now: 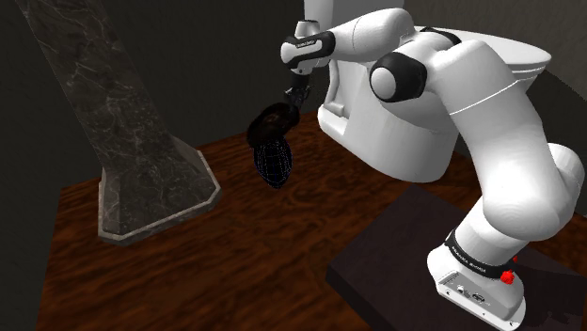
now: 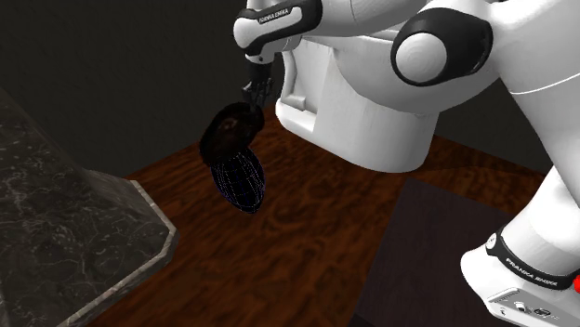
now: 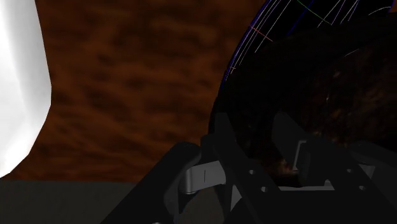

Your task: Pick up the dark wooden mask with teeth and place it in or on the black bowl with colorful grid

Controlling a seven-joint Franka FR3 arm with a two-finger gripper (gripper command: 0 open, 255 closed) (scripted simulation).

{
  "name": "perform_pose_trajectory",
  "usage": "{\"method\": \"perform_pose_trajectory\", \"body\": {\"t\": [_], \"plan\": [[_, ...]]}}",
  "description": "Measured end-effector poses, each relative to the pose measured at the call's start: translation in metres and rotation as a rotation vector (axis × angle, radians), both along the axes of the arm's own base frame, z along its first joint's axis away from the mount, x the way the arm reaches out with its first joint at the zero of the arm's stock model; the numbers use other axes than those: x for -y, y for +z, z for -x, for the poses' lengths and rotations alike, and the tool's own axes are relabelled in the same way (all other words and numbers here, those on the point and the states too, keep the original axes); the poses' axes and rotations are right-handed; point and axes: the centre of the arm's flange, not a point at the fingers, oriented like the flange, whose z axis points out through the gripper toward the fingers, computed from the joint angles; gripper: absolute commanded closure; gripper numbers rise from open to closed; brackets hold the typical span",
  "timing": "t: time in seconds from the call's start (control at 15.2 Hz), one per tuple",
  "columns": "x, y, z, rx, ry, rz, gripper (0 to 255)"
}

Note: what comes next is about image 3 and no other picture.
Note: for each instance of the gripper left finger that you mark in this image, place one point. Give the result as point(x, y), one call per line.
point(231, 161)

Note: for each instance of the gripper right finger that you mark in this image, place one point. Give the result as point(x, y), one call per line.
point(328, 161)

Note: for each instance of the black plate with thin lines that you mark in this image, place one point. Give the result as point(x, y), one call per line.
point(313, 74)

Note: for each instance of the white rounded object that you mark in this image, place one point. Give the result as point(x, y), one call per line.
point(18, 86)

